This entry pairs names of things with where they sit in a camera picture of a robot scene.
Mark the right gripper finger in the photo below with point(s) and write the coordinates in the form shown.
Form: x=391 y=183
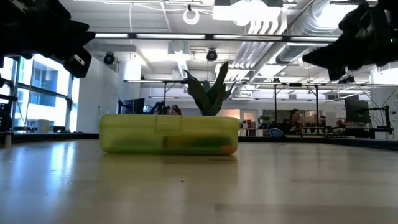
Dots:
x=337 y=74
x=326 y=56

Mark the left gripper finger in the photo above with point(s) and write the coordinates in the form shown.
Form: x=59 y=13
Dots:
x=81 y=32

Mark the translucent yellow-green pencil box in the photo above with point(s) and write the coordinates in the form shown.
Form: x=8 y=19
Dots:
x=168 y=135

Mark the black computer monitor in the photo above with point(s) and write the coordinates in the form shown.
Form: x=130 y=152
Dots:
x=357 y=109
x=133 y=106

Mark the black overhead beam with lights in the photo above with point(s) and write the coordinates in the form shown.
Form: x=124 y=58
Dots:
x=217 y=37

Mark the green succulent plant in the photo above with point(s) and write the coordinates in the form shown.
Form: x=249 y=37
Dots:
x=213 y=93

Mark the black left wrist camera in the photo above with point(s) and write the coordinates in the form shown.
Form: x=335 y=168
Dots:
x=78 y=62

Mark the silver ventilation duct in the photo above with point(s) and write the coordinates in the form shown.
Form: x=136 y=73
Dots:
x=308 y=31

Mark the black ceiling camera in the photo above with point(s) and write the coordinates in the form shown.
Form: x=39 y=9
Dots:
x=109 y=58
x=211 y=55

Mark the black background workstation frame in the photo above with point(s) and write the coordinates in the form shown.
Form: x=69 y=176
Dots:
x=275 y=102

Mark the black table frame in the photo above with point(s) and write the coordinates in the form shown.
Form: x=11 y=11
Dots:
x=311 y=140

